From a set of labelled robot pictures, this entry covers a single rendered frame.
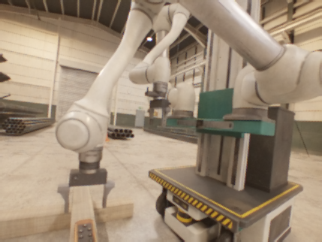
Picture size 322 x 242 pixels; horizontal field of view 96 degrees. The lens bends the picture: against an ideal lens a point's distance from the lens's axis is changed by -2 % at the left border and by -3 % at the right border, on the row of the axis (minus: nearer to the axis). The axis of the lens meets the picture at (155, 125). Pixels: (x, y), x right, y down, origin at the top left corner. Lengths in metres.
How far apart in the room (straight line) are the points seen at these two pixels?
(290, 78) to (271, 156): 0.58
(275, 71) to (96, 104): 0.58
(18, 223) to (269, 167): 1.43
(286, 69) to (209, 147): 0.72
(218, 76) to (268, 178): 0.74
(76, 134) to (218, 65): 1.10
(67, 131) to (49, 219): 0.81
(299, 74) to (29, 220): 1.36
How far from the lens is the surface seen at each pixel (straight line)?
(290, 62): 0.67
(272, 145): 1.13
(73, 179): 0.60
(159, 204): 1.18
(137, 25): 0.67
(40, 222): 1.16
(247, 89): 0.81
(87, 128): 0.38
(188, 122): 1.00
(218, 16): 0.60
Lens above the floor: 0.66
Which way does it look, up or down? level
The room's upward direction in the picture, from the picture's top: 6 degrees clockwise
